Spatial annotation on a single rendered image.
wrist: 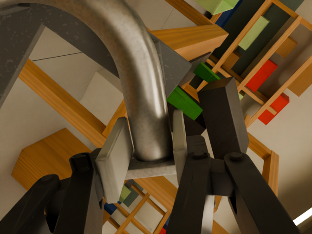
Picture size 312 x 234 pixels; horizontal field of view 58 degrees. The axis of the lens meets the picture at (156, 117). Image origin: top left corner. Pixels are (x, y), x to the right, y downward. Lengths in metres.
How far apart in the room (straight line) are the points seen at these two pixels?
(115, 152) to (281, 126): 6.25
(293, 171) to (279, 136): 0.84
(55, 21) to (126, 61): 0.08
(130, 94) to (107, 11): 0.05
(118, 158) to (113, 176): 0.02
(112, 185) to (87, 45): 0.12
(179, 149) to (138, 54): 0.07
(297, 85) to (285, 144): 1.48
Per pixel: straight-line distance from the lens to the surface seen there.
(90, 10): 0.19
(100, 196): 0.16
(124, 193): 6.09
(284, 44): 5.52
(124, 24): 0.18
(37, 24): 0.25
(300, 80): 5.61
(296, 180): 6.91
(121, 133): 0.20
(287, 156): 6.66
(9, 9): 0.24
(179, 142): 0.16
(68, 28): 0.25
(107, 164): 0.16
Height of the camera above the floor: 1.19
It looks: 7 degrees down
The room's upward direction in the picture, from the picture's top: 130 degrees clockwise
